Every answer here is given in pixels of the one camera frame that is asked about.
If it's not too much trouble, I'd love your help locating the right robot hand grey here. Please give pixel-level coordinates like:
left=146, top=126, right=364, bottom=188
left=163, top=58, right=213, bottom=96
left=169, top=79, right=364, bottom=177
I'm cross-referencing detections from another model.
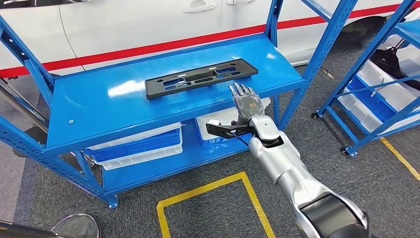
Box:
left=228, top=82, right=266, bottom=125

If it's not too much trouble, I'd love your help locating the black plastic bracket panel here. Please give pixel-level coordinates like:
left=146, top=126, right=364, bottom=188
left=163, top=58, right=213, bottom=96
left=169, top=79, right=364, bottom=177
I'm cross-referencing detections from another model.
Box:
left=145, top=58, right=259, bottom=101

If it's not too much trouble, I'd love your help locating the black curved car part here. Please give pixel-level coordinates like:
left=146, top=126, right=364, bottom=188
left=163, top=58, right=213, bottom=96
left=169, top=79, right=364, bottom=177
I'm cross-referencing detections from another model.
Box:
left=370, top=39, right=420, bottom=91

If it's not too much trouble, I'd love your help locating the blue metal shelf rack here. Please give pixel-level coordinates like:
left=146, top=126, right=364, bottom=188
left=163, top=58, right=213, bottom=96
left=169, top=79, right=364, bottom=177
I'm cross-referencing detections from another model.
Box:
left=0, top=0, right=359, bottom=210

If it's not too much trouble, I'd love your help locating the blue plastic bin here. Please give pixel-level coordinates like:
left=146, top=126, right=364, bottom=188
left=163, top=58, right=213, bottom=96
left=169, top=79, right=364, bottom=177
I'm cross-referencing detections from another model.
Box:
left=199, top=133, right=250, bottom=149
left=347, top=74, right=399, bottom=123
left=83, top=128, right=182, bottom=164

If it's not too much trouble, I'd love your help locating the blue metal rack on casters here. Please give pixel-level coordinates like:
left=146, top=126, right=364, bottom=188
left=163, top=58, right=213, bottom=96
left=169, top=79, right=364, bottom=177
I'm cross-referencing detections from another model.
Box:
left=312, top=0, right=420, bottom=158

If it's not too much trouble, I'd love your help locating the white car red stripe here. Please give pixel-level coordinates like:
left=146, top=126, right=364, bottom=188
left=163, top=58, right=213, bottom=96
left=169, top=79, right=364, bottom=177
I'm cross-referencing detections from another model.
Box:
left=0, top=0, right=420, bottom=79

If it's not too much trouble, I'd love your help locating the black stanchion post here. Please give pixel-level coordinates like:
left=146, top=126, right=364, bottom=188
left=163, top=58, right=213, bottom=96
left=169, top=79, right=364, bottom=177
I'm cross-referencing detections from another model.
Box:
left=13, top=126, right=47, bottom=159

